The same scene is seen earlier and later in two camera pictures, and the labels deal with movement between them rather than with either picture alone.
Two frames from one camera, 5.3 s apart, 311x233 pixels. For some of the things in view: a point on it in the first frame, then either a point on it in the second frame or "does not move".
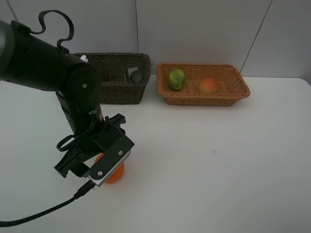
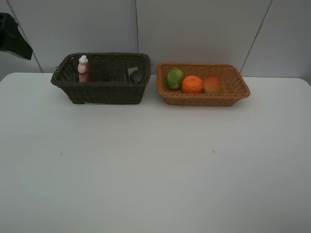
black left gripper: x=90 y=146 → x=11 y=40
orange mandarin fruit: x=117 y=175 → x=192 y=84
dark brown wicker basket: x=111 y=67 does not move
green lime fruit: x=176 y=79 does not move
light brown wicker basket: x=233 y=85 does not move
